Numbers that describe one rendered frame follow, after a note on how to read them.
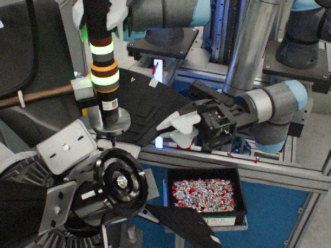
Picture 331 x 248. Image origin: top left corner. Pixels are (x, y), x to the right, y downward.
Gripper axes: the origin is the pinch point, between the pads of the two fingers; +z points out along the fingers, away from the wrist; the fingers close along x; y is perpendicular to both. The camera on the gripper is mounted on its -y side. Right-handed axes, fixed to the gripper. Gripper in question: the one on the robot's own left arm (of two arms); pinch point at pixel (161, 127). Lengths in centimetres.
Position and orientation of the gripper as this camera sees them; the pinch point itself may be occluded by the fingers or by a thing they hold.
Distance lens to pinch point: 75.5
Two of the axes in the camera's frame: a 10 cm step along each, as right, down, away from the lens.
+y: 4.0, 6.8, -6.2
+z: -9.2, 2.7, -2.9
